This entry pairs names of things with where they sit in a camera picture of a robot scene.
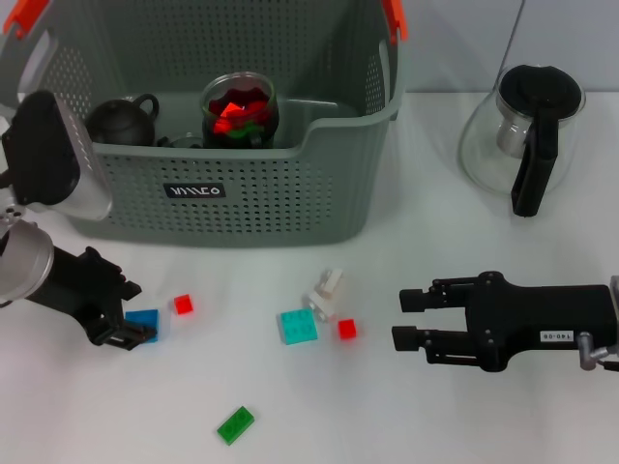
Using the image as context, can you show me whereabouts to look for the thin grey cable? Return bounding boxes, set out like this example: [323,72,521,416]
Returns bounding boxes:
[496,0,528,86]

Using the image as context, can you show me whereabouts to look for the dark brown clay teapot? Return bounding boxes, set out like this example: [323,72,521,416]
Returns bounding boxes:
[84,94,161,148]

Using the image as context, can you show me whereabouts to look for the dark red long brick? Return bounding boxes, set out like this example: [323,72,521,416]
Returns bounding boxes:
[236,94,272,122]

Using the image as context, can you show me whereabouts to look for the grey perforated storage bin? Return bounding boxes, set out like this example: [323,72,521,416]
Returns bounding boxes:
[0,0,407,250]

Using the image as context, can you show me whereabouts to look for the glass pitcher black lid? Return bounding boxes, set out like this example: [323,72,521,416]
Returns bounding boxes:
[457,63,587,218]

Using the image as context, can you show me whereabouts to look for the blue square plate brick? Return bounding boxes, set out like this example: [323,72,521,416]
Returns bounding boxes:
[124,308,161,344]

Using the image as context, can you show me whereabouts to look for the teal square plate brick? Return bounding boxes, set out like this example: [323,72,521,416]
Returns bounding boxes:
[279,307,320,346]

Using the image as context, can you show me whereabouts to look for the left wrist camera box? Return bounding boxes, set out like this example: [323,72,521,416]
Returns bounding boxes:
[1,90,113,222]

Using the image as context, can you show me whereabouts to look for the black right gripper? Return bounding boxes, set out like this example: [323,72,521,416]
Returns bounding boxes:
[390,270,616,373]

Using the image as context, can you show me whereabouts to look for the glass teacup black holder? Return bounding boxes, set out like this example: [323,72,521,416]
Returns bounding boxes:
[154,136,203,150]
[200,72,280,150]

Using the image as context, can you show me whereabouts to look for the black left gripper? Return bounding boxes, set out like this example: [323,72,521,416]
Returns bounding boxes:
[26,246,159,351]

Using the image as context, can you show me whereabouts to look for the bright red sloped brick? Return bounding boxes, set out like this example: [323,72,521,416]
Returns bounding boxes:
[210,101,248,137]

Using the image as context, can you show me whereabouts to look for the white toy brick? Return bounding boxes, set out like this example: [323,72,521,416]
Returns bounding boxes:
[308,291,336,323]
[316,268,347,297]

